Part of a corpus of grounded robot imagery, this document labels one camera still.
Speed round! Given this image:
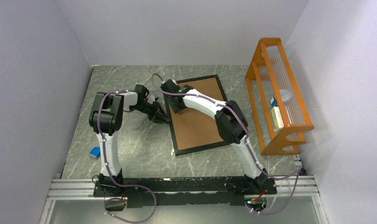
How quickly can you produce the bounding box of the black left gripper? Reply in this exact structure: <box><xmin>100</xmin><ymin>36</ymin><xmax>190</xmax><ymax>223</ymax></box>
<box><xmin>131</xmin><ymin>101</ymin><xmax>170</xmax><ymax>126</ymax></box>

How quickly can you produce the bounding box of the black picture frame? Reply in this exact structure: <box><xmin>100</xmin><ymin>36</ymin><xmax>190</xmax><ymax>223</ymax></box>
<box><xmin>161</xmin><ymin>74</ymin><xmax>233</xmax><ymax>157</ymax></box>

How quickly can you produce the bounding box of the brown backing board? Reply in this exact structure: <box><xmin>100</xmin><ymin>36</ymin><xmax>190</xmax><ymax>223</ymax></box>
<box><xmin>164</xmin><ymin>77</ymin><xmax>229</xmax><ymax>152</ymax></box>

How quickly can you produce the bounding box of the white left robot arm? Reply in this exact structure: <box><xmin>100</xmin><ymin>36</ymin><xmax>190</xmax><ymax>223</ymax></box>
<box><xmin>89</xmin><ymin>84</ymin><xmax>170</xmax><ymax>196</ymax></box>

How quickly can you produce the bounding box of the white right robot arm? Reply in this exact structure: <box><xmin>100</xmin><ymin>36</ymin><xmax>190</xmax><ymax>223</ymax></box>
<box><xmin>160</xmin><ymin>79</ymin><xmax>269</xmax><ymax>194</ymax></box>

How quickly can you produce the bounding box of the blue small object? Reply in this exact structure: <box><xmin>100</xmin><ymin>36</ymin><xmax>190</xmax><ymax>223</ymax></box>
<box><xmin>89</xmin><ymin>147</ymin><xmax>101</xmax><ymax>159</ymax></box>

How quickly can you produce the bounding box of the orange wooden shelf rack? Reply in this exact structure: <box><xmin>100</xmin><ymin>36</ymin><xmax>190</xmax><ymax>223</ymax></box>
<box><xmin>245</xmin><ymin>37</ymin><xmax>314</xmax><ymax>156</ymax></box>

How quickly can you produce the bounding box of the white box in shelf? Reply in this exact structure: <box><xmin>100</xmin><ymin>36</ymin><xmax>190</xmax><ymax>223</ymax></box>
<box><xmin>270</xmin><ymin>97</ymin><xmax>284</xmax><ymax>132</ymax></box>

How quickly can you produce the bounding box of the aluminium table rail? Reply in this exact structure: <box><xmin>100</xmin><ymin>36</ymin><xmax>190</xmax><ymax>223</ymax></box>
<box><xmin>40</xmin><ymin>172</ymin><xmax>329</xmax><ymax>224</ymax></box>

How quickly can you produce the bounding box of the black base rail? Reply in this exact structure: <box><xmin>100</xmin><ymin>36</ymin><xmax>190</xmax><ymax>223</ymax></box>
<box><xmin>93</xmin><ymin>176</ymin><xmax>277</xmax><ymax>208</ymax></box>

